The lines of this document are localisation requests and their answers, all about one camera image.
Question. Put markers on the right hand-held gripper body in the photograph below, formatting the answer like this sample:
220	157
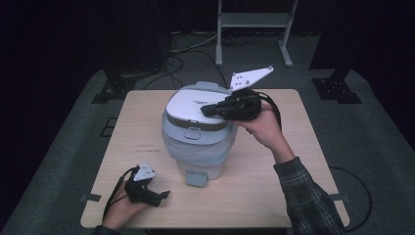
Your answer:
243	104

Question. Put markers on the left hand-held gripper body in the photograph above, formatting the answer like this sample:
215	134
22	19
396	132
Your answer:
140	192

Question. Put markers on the white grey pedal trash can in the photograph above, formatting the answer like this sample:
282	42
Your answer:
195	130

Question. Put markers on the person's left hand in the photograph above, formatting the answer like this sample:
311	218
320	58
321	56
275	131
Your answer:
122	209

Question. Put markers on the person's right hand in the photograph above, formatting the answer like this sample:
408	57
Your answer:
266	130

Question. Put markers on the grey tape strip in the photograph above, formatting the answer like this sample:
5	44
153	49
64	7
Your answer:
341	197
91	197

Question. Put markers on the dark floor outlet plate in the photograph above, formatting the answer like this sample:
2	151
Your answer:
108	127

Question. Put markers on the white metal stand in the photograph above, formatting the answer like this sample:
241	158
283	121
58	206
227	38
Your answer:
254	21

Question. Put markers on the black stand base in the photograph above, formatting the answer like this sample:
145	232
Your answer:
114	89
336	88

